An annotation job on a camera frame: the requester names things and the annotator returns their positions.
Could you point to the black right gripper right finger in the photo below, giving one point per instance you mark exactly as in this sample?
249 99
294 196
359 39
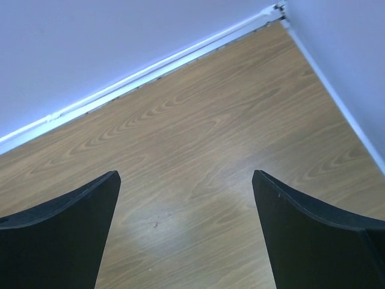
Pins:
312 244

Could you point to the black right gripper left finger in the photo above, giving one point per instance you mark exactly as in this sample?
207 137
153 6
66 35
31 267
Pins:
60 243

